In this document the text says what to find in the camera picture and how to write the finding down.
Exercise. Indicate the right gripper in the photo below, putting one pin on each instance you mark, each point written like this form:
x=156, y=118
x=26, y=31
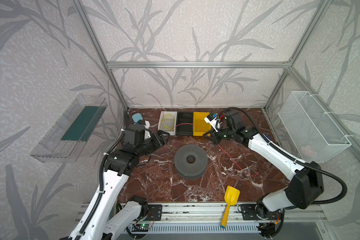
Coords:
x=217, y=135

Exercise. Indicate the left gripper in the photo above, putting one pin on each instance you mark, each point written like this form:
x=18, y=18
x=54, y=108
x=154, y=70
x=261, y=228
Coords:
x=159, y=139

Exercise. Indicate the grey cable spool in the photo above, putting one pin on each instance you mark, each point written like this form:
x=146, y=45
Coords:
x=191, y=162

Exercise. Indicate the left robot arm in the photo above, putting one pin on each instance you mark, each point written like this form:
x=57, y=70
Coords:
x=115, y=169

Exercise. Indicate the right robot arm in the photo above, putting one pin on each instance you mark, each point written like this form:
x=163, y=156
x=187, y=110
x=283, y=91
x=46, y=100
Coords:
x=306, y=179

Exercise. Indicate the white plastic bin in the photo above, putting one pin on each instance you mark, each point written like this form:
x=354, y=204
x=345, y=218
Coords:
x=168, y=122

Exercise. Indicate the yellow plastic bin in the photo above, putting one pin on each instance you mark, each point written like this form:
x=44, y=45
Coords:
x=200, y=126

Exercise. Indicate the black plastic bin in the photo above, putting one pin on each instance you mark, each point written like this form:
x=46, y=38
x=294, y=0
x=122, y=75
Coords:
x=184, y=125

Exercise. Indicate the teal toy shovel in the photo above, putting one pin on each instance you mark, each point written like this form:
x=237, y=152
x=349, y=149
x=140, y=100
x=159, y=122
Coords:
x=137, y=118

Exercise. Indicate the yellow toy shovel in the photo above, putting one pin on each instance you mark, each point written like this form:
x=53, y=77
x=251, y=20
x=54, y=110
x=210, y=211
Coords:
x=231, y=198

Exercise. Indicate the pink object in basket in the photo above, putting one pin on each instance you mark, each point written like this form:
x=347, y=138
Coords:
x=307, y=151

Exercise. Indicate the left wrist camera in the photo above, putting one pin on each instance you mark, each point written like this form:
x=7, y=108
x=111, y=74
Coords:
x=147, y=125

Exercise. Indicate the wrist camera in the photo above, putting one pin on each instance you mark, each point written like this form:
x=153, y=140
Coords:
x=215, y=121
x=147, y=125

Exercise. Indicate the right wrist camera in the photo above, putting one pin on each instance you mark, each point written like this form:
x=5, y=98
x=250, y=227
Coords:
x=215, y=121

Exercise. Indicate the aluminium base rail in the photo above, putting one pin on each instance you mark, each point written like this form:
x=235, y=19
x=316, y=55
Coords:
x=205, y=218

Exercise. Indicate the white wire basket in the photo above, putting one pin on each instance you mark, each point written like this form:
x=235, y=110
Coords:
x=308, y=123

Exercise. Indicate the clear plastic wall tray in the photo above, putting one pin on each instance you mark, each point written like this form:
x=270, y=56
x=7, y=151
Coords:
x=67, y=138

